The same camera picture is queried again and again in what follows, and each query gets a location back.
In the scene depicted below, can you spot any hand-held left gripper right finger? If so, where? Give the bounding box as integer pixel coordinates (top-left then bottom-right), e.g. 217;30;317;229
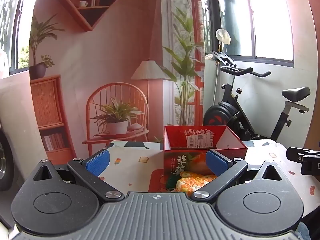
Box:
191;149;287;204

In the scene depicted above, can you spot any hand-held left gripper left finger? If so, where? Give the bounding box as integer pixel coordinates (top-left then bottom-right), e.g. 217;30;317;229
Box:
32;149;125;203

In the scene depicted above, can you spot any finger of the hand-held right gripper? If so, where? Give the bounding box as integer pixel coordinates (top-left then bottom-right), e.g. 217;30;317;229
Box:
287;146;314;161

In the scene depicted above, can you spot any orange floral cloth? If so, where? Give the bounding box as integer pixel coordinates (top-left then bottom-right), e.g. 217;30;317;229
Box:
175;171;218;198

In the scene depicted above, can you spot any red strawberry print box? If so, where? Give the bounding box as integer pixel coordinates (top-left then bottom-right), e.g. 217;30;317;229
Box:
163;125;248;180

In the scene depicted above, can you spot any green tassel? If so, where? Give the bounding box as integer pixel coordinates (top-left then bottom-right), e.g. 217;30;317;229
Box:
166;174;181;190

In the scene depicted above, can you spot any printed cartoon tablecloth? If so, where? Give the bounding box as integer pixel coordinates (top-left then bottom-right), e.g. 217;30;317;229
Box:
97;139;320;207

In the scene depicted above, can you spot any black exercise bike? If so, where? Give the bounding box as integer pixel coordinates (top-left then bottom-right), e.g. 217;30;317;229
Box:
203;50;312;142

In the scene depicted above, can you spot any brown wooden board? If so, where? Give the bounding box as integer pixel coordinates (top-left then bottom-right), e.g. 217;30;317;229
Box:
284;0;320;145

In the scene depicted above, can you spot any dark round object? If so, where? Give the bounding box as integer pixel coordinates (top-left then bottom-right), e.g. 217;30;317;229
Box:
0;129;15;192

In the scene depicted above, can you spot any printed room scene backdrop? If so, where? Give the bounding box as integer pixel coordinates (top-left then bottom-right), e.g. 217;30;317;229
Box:
29;0;207;160

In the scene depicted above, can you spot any metal stand with white cover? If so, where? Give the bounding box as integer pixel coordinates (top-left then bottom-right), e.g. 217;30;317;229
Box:
215;29;232;105

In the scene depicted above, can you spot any black framed window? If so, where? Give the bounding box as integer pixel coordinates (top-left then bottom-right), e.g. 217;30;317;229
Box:
200;0;302;68

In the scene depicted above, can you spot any window with patterned grille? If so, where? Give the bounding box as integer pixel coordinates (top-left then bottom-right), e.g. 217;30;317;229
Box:
0;0;34;75

